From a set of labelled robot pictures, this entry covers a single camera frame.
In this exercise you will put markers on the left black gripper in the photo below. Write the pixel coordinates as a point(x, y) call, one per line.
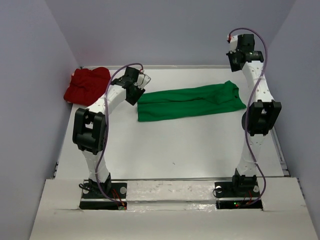
point(132, 101)

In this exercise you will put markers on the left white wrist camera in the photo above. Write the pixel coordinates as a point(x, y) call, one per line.
point(143, 80)

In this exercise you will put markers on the green t-shirt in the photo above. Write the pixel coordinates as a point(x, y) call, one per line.
point(189, 102)

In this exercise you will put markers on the white front cover board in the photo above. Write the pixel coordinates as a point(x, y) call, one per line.
point(173, 210)

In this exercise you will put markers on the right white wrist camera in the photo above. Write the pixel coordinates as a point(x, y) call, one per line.
point(233, 43)

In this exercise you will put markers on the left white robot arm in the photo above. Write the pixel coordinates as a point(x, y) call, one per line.
point(91, 124)

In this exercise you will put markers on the red t-shirt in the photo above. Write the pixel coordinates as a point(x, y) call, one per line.
point(87, 86)

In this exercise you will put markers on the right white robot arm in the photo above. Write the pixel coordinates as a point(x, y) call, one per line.
point(261, 112)

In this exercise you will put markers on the aluminium table frame rail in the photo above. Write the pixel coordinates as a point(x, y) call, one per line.
point(200, 147)

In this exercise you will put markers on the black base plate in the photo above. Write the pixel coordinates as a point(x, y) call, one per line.
point(93, 199)
point(230, 198)

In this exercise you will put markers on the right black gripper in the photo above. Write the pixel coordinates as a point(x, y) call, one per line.
point(234, 68)

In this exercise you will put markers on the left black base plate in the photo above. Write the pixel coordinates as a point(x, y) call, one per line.
point(93, 199)

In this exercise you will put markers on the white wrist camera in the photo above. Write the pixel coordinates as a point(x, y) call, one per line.
point(233, 43)
point(143, 80)

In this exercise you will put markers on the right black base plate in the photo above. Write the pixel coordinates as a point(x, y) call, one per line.
point(230, 198)

